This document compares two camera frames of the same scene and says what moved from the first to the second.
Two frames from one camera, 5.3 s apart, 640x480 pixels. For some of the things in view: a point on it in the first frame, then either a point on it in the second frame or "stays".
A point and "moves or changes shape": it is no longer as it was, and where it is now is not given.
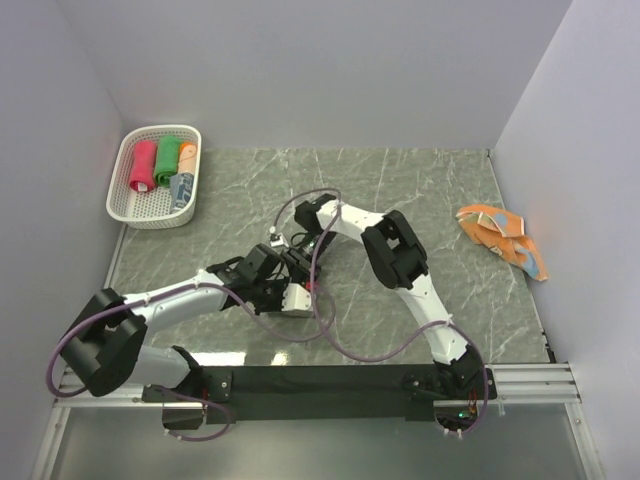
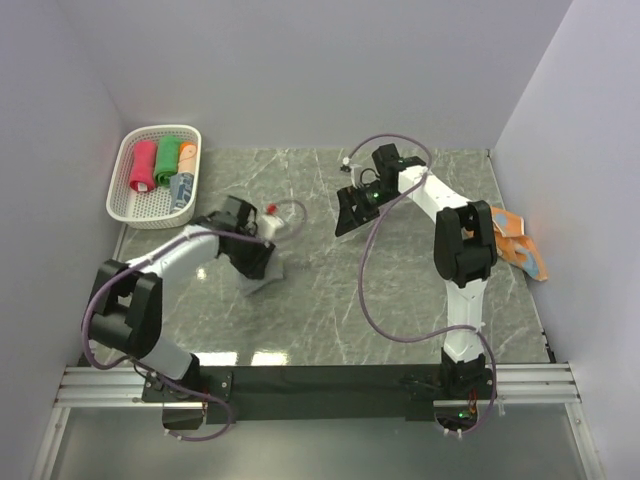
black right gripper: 299,265 to 348,220
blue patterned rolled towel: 181,189 stays
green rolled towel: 167,162 stays
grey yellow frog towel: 298,313 moves or changes shape
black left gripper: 281,284 to 254,268
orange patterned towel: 504,233 stays
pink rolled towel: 143,177 stays
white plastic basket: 149,210 stays
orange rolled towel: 187,156 stays
